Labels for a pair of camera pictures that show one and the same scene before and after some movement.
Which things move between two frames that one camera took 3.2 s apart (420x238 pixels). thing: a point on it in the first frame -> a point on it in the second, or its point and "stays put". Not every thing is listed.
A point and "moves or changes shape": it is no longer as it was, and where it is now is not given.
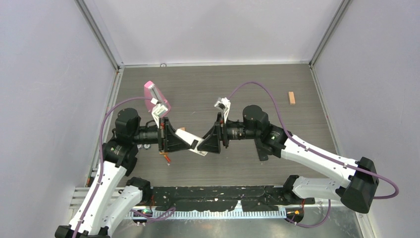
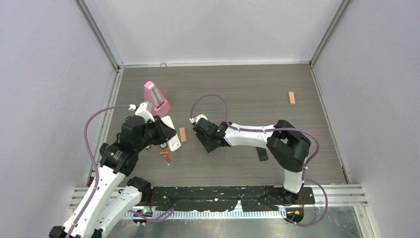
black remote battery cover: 261,151 stays put
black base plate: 253,198 stays put
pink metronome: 151,91 stays put
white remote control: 192,141 moves or changes shape
